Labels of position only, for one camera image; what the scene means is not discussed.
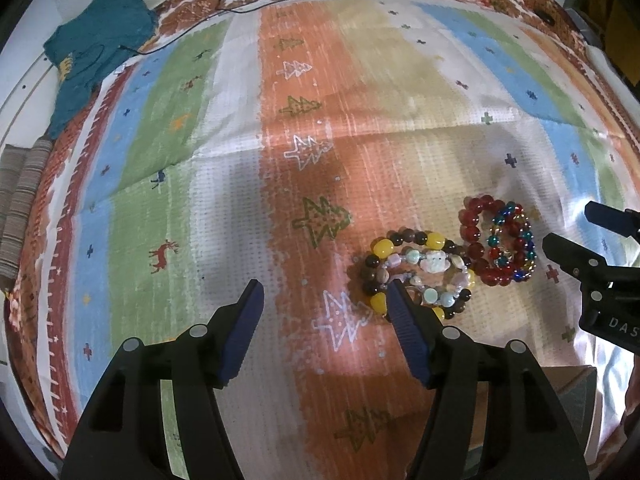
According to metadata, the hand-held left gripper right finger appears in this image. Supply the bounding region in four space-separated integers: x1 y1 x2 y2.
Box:
388 279 592 480

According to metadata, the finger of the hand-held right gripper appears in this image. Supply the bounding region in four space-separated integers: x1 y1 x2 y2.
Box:
584 201 640 236
542 232 615 287

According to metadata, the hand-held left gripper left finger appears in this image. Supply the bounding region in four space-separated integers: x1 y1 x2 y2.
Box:
60 279 265 480

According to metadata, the pastel bead bracelet white charm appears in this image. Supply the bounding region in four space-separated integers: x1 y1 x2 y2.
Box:
384 248 477 311

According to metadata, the brown and yellow bead bracelet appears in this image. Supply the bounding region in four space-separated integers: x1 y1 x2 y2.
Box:
361 230 472 322

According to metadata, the multicolour glass bead bracelet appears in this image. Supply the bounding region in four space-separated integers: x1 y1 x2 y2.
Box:
482 201 539 281

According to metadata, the red bead bracelet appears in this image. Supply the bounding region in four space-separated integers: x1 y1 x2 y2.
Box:
458 194 539 287

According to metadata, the striped printed blanket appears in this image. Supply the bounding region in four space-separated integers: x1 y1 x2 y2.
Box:
7 0 640 467

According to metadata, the yellow wooden furniture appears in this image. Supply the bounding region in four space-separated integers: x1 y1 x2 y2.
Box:
566 0 640 92

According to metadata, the striped folded fabric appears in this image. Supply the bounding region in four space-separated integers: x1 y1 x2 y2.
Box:
0 138 54 279

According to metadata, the teal knitted garment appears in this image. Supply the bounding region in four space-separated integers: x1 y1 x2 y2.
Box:
42 0 160 140

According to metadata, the black cable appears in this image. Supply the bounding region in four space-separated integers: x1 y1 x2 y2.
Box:
75 0 332 69

